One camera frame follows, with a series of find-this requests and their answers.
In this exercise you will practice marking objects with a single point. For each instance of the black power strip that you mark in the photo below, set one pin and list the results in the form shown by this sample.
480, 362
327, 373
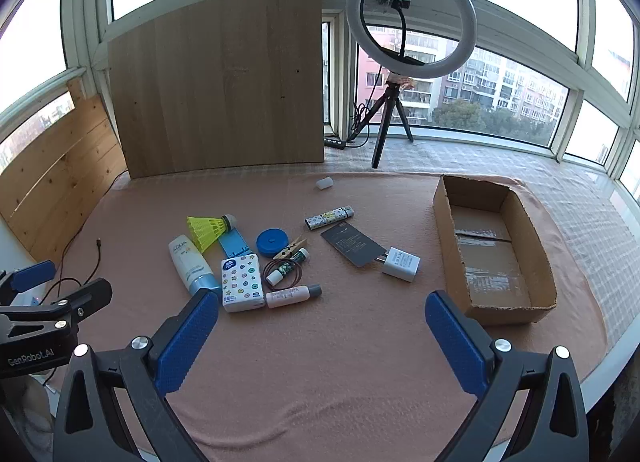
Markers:
334, 142

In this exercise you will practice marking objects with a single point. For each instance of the blue round tape measure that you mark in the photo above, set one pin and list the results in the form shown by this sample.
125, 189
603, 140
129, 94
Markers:
271, 242

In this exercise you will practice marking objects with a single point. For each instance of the pink blanket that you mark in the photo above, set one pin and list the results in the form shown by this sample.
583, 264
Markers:
325, 352

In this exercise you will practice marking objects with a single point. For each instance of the pine plank wall panel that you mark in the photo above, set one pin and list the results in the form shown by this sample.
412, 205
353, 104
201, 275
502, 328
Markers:
60, 167

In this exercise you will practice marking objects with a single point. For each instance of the yellow plastic shuttlecock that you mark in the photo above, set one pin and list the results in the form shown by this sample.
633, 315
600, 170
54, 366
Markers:
205, 231

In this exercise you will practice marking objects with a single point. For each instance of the black tripod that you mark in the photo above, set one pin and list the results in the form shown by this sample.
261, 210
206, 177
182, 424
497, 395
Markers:
385, 127

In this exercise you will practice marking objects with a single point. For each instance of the pink tube with grey cap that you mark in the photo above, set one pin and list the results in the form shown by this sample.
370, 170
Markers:
290, 296

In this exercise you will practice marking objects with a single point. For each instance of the wooden clothespin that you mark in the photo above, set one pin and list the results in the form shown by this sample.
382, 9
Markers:
290, 248

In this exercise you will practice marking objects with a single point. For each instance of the large wooden board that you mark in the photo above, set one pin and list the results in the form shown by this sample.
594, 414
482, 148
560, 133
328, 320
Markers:
215, 87

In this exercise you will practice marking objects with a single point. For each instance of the patterned tissue pack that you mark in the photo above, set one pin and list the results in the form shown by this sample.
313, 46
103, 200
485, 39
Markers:
241, 283

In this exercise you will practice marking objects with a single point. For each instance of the grey scraper blade tool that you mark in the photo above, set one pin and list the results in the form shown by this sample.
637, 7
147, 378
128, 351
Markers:
350, 242

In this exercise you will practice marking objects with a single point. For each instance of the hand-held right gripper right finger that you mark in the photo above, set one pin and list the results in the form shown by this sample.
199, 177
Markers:
457, 342

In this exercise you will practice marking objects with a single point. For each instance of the small white plastic cap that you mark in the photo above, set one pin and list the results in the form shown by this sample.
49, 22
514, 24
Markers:
324, 183

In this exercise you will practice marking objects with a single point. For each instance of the patterned lighter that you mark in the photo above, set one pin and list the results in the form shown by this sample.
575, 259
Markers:
327, 218

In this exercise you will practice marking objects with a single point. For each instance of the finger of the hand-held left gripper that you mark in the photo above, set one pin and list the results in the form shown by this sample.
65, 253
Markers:
32, 274
75, 304

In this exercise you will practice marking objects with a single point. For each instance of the green lip balm stick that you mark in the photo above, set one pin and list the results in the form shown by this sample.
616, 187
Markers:
287, 267

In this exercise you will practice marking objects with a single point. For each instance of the white charger plug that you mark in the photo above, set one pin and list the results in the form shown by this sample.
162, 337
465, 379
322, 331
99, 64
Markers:
402, 264

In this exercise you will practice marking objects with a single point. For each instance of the cardboard box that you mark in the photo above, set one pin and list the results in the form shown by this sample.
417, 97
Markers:
492, 262

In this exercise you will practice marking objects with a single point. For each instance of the blue folding phone stand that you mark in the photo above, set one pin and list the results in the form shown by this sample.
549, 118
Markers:
232, 244

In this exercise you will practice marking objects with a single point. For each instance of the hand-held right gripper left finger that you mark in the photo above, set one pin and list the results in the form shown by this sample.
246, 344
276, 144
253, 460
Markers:
185, 337

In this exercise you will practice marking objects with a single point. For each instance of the white sunscreen tube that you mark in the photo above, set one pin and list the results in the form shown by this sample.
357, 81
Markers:
187, 259

